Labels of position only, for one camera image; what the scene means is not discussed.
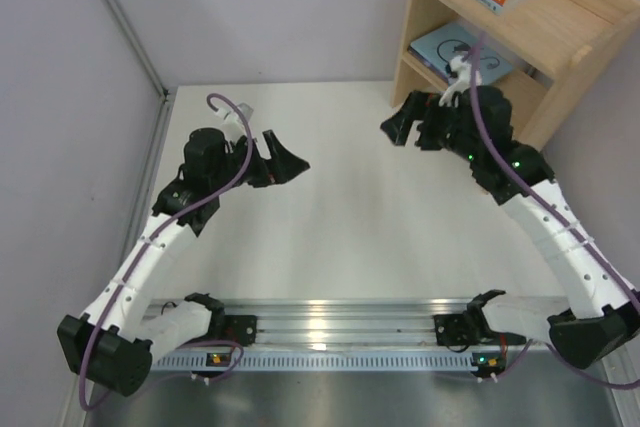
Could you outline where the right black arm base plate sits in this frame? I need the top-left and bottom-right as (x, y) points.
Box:
(433, 313), (527, 348)

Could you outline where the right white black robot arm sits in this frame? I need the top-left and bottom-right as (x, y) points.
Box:
(380, 86), (639, 370)

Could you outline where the dark purple galaxy book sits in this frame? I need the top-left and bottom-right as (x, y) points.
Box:
(407, 46), (450, 84)

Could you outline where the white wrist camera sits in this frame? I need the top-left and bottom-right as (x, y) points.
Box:
(219, 103), (254, 138)
(438, 55), (483, 107)

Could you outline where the perforated cable duct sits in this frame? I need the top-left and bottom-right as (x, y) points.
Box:
(152, 350), (505, 372)

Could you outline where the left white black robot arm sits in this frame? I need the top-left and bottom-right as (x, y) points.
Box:
(57, 128), (310, 397)

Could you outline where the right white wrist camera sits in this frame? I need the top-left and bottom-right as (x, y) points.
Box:
(438, 55), (483, 107)

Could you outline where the wooden two-tier shelf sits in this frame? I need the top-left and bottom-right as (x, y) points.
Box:
(391, 0), (639, 149)

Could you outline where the light blue swan book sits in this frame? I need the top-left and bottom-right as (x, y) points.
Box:
(409, 22), (513, 84)

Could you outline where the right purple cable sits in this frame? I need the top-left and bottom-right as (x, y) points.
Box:
(467, 31), (640, 391)

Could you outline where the aluminium mounting rail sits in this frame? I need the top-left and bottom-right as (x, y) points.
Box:
(144, 298), (571, 348)

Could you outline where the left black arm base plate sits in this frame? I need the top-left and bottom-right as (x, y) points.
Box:
(186, 314), (258, 347)

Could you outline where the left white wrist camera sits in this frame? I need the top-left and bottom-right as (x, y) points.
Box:
(219, 103), (254, 138)

